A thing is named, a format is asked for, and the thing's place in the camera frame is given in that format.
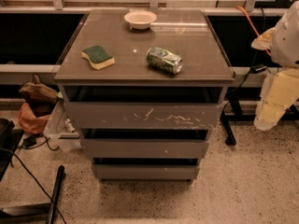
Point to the black power adapter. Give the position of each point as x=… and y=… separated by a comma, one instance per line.
x=29, y=141

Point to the green soda can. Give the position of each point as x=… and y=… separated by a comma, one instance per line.
x=165, y=60

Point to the grey drawer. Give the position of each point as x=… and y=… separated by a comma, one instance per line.
x=142, y=116
x=139, y=172
x=109, y=148

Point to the black metal table frame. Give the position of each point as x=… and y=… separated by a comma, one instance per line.
x=233, y=112

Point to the white bowl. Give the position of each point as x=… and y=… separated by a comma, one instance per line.
x=140, y=19

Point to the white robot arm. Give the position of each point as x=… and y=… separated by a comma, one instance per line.
x=285, y=41

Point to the grey drawer cabinet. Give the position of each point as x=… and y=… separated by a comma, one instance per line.
x=203, y=79

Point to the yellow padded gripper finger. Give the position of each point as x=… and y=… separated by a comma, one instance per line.
x=263, y=41
x=279, y=92

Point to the green yellow sponge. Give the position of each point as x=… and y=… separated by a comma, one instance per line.
x=97, y=57

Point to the grey top drawer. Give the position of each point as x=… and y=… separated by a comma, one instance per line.
x=142, y=116

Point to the brown cloth bag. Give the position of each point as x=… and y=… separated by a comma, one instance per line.
x=35, y=91

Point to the black power brick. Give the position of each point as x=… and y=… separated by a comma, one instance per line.
x=256, y=69

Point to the orange cloth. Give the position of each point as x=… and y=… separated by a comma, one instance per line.
x=29, y=122

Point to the black stand leg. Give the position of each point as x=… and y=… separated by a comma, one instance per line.
x=55, y=196

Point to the grey bottom drawer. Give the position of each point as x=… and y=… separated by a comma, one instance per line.
x=139, y=172

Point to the clear plastic bag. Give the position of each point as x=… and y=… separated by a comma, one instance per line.
x=60, y=130

